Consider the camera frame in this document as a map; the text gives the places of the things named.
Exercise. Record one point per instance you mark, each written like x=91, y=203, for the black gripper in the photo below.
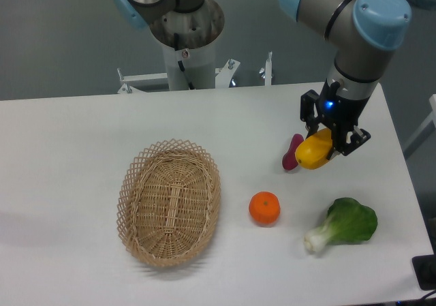
x=338, y=114

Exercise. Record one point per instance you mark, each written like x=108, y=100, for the yellow toy mango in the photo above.
x=313, y=152

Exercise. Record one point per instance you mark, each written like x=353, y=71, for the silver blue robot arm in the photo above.
x=366, y=33

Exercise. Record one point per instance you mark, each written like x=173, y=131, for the purple toy sweet potato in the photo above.
x=289, y=161

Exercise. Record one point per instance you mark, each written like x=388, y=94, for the green toy bok choy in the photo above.
x=347, y=221

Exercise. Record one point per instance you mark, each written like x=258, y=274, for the orange toy tangerine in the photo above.
x=264, y=208

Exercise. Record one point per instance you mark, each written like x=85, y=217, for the black device at table edge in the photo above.
x=424, y=267

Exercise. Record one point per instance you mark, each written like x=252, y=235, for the oval wicker basket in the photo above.
x=169, y=203

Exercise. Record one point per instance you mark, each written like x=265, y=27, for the white frame at right edge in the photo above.
x=421, y=133

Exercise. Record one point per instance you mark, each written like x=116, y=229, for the white metal base frame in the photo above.
x=224, y=77

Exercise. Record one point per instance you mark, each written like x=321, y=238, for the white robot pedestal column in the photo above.
x=190, y=68

